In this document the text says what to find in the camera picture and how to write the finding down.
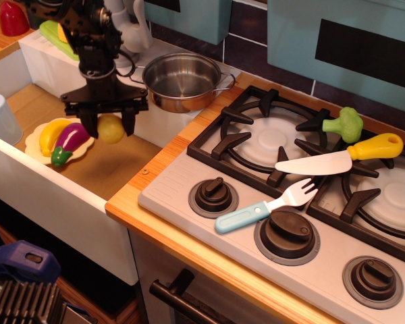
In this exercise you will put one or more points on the yellow toy banana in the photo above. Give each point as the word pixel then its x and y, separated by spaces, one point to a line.
pixel 50 134

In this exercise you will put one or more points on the purple toy eggplant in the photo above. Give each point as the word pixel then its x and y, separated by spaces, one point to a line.
pixel 71 138

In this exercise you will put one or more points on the blue-handled toy fork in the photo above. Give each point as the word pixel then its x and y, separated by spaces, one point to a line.
pixel 296 195

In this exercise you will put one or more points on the grey toy stove top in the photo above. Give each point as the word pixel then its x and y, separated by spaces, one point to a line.
pixel 319 282

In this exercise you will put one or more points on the cream flower-shaped plate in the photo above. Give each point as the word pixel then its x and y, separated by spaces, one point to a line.
pixel 33 149

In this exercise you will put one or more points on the black left burner grate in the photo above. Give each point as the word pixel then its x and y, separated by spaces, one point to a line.
pixel 257 130

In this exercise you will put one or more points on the teal left wall cabinet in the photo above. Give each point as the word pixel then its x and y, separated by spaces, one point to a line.
pixel 208 21

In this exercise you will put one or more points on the black burner grate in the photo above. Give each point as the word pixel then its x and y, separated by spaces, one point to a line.
pixel 257 130
pixel 355 221

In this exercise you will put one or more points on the black right stove knob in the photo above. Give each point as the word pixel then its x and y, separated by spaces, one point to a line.
pixel 373 282

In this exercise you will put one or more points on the stainless steel pot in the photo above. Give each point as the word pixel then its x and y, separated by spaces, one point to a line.
pixel 184 82

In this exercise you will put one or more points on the red plastic cup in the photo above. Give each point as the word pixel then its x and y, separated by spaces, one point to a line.
pixel 13 21

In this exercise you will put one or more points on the black oven door handle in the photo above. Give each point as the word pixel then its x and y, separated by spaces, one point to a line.
pixel 172 296

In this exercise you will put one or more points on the black ribbed heat sink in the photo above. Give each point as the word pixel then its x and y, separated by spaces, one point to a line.
pixel 31 303

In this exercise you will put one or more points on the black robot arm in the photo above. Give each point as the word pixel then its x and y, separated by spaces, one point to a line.
pixel 89 29

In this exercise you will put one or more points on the blue clamp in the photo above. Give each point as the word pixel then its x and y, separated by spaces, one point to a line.
pixel 26 262

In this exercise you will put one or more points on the yellow-handled toy knife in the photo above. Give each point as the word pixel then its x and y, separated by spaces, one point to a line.
pixel 382 146

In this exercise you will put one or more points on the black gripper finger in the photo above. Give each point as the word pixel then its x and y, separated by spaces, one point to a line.
pixel 128 117
pixel 90 122

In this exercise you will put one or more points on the teal wall cabinet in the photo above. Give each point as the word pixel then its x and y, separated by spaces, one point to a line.
pixel 208 21
pixel 356 46

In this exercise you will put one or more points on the light blue plastic cup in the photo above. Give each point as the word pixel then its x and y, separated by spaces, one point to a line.
pixel 10 130

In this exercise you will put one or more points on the black stove knob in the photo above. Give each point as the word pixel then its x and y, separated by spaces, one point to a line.
pixel 373 282
pixel 287 238
pixel 212 198

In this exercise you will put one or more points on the black middle stove knob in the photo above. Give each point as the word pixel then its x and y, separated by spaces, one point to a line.
pixel 287 238

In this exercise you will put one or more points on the yellow toy potato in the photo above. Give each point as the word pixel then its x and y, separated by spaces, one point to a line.
pixel 110 128

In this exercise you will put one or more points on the green toy broccoli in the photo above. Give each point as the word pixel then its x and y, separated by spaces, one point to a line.
pixel 348 125

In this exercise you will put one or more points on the black left stove knob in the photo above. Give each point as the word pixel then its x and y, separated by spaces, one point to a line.
pixel 212 198

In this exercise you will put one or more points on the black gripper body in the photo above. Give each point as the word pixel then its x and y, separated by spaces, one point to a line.
pixel 104 93

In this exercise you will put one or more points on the white toy sink basin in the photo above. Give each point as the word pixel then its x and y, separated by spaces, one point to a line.
pixel 70 202

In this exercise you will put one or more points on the grey toy faucet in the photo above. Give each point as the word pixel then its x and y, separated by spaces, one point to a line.
pixel 136 37

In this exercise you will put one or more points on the yellow toy corn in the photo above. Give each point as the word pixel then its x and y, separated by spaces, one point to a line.
pixel 61 34

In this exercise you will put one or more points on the teal right wall cabinet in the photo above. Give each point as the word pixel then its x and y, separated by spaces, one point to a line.
pixel 356 46

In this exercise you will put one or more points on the green cutting board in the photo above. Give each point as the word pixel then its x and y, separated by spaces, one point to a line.
pixel 49 30

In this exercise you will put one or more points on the black right burner grate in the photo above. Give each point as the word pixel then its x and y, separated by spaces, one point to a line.
pixel 355 221

